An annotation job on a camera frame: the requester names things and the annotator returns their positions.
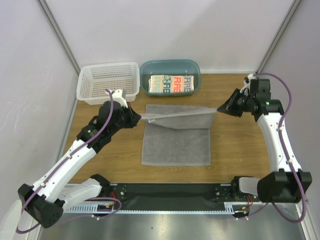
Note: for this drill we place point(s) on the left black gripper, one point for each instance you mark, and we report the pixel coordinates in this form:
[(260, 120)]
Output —
[(133, 117)]

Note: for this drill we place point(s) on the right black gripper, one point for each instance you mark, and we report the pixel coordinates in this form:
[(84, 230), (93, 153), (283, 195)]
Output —
[(235, 104)]

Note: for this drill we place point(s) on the orange white lettered towel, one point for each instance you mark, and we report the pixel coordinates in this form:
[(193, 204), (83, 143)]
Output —
[(171, 84)]

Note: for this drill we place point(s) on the grey towel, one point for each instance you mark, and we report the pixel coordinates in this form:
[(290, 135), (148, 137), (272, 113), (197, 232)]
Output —
[(177, 135)]

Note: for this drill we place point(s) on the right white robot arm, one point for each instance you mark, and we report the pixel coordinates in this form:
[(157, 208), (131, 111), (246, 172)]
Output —
[(286, 181)]

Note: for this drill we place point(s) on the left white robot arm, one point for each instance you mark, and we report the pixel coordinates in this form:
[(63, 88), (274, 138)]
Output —
[(47, 199)]

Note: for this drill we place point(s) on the white plastic basket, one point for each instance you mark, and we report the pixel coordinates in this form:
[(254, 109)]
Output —
[(93, 81)]

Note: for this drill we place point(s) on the teal plastic tub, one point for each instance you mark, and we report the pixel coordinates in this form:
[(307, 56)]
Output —
[(173, 67)]

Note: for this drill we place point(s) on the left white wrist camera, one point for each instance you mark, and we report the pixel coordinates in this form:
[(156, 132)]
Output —
[(119, 96)]

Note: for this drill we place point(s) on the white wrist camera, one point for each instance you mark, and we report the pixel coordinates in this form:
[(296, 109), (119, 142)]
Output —
[(119, 96), (247, 82)]

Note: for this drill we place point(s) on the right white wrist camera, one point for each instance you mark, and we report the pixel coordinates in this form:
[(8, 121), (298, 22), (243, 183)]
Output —
[(247, 82)]

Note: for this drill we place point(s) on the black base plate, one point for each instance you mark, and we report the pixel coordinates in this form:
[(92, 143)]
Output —
[(178, 197)]

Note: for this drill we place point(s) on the aluminium frame rail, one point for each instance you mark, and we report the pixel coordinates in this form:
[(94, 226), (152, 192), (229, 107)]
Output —
[(105, 207)]

